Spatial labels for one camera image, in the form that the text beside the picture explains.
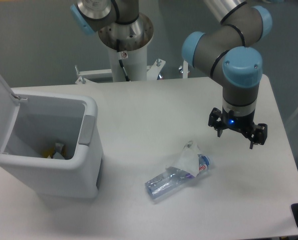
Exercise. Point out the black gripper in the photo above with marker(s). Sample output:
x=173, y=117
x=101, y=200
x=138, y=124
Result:
x=255, y=133

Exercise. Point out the clear plastic wrapper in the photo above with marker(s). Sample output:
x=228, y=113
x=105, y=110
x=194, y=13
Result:
x=189, y=160

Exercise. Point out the clear crushed plastic bottle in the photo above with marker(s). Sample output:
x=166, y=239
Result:
x=173, y=178

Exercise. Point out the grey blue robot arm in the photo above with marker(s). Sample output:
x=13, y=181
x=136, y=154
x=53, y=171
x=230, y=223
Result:
x=226, y=55

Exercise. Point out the yellow trash in can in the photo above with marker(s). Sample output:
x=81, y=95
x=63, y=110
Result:
x=58, y=151

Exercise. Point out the white trash can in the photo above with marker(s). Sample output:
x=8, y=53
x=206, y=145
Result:
x=50, y=142

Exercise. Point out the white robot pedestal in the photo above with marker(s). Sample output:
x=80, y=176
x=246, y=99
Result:
x=127, y=49

